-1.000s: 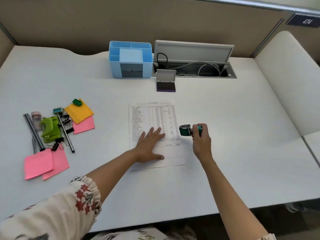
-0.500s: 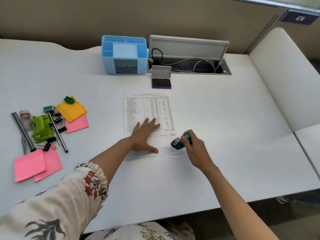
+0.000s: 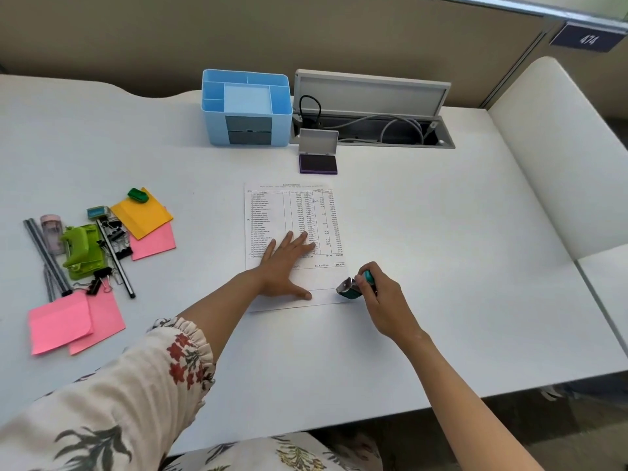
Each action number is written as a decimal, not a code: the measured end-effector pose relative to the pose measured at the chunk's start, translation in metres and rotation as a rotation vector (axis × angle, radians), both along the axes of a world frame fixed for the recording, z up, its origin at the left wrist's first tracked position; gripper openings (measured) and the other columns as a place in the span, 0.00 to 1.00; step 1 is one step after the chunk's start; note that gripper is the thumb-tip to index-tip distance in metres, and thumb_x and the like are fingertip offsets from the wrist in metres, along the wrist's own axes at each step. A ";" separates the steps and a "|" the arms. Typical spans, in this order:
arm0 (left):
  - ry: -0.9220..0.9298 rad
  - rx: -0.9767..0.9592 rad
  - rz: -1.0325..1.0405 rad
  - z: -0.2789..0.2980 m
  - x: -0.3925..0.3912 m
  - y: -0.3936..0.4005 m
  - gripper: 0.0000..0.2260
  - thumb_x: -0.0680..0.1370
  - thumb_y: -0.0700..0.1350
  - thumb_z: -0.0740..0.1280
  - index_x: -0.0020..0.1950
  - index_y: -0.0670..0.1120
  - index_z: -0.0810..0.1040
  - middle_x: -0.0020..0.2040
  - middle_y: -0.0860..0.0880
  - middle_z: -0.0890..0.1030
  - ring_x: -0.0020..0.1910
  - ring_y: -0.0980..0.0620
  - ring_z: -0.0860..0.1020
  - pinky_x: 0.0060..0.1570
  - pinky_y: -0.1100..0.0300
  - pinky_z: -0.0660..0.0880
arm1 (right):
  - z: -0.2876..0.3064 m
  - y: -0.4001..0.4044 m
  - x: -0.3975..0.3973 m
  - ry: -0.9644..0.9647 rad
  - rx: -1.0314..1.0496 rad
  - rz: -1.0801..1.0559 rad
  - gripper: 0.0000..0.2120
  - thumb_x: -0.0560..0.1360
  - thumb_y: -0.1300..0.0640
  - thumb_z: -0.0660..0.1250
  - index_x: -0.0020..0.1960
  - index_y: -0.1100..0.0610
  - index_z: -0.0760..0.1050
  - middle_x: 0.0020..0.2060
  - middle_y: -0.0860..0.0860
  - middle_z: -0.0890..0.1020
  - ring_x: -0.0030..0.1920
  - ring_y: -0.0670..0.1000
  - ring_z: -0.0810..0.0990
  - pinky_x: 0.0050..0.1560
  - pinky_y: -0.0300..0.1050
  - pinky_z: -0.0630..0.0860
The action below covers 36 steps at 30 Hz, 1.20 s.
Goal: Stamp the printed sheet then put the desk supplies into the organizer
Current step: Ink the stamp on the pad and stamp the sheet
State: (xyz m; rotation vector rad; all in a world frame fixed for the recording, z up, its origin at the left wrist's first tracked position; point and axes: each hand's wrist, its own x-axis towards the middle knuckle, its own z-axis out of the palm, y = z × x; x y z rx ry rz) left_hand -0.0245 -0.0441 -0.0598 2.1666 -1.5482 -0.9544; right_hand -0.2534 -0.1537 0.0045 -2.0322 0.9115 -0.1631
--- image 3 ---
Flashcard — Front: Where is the person's right hand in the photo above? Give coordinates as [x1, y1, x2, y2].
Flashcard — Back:
[354, 261, 425, 344]

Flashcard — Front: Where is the person's left hand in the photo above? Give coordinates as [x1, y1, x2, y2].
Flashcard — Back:
[254, 230, 317, 302]

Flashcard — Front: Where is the green date stamp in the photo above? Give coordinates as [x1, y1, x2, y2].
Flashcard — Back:
[336, 270, 377, 302]

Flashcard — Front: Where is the printed paper sheet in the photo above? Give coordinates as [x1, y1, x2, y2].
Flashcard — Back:
[243, 181, 357, 313]

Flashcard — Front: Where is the grey stamp pad case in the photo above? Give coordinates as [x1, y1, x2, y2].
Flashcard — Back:
[298, 128, 340, 176]

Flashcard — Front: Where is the pink sticky note pad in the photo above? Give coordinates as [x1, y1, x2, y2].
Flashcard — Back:
[128, 208, 177, 262]
[68, 287, 127, 357]
[27, 290, 95, 357]

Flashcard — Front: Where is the orange sticky note pad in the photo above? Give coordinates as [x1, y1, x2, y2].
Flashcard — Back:
[110, 187, 174, 241]

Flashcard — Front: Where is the black silver pen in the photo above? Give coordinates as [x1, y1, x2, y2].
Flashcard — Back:
[96, 218, 137, 300]

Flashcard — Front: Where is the pile of black binder clips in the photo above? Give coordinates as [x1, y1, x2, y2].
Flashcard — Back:
[86, 215, 134, 296]

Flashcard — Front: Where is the blue desk organizer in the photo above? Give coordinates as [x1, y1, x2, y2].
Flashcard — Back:
[201, 69, 294, 148]

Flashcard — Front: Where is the green stapler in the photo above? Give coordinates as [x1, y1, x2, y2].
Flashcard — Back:
[60, 224, 108, 282]

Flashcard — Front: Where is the long grey metallic pencil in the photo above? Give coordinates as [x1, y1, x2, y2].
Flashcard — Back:
[27, 218, 75, 296]
[23, 218, 69, 298]

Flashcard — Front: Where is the clear pink lead tube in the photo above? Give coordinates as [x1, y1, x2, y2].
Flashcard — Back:
[40, 214, 65, 256]

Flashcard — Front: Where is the person's right forearm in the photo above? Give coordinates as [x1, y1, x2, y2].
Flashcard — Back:
[397, 330, 546, 471]

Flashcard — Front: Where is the person's left forearm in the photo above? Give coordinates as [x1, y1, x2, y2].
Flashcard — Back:
[179, 269, 268, 361]

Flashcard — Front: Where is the white desk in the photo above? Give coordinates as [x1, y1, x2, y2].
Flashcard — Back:
[0, 74, 628, 457]

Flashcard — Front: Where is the rounded white side table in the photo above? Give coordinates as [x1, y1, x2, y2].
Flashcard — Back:
[487, 56, 628, 357]

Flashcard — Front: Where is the white floral dress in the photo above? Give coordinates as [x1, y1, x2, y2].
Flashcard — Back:
[0, 316, 383, 471]

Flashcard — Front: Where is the beige partition panel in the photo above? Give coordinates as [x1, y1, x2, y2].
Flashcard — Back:
[0, 0, 555, 109]
[478, 0, 628, 118]

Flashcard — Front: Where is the dark blue number sign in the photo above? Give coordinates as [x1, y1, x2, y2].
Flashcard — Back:
[549, 22, 628, 54]

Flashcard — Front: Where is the black cable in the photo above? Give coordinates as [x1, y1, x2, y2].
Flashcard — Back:
[298, 94, 323, 127]

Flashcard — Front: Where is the looped grey cable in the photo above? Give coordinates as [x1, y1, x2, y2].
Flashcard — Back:
[380, 117, 425, 145]

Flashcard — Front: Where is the grey cable tray lid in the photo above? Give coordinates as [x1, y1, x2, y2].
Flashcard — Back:
[293, 69, 452, 118]

